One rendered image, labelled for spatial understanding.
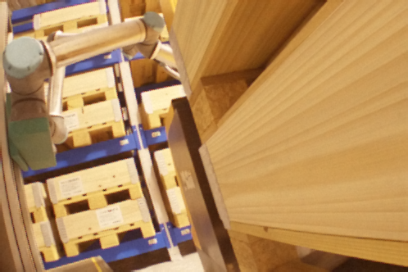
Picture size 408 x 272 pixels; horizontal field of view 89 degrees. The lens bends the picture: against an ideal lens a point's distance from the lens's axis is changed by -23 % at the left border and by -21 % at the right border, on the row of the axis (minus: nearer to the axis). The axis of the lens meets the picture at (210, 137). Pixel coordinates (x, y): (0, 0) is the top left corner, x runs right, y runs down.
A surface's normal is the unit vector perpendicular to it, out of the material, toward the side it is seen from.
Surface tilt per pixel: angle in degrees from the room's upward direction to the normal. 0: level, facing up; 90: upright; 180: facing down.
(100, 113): 90
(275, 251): 90
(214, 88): 90
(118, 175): 90
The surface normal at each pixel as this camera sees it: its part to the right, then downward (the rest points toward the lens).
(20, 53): 0.46, -0.27
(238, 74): 0.25, -0.25
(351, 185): -0.92, 0.24
